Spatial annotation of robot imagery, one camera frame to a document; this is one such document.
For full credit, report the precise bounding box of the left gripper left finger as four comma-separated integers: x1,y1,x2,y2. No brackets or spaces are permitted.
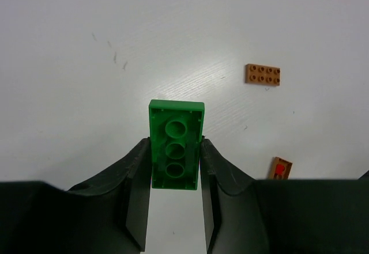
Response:
67,137,152,252

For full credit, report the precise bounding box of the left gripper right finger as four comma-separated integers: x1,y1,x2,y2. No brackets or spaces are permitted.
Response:
200,138,257,253

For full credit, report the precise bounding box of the tan lego plate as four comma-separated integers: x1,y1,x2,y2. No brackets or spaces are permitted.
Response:
268,157,292,180
245,63,281,86

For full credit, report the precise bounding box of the tiny red lego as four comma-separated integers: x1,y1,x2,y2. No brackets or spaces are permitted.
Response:
275,164,285,176

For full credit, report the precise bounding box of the long green lego brick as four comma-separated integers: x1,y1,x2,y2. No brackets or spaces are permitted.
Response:
149,100,205,190

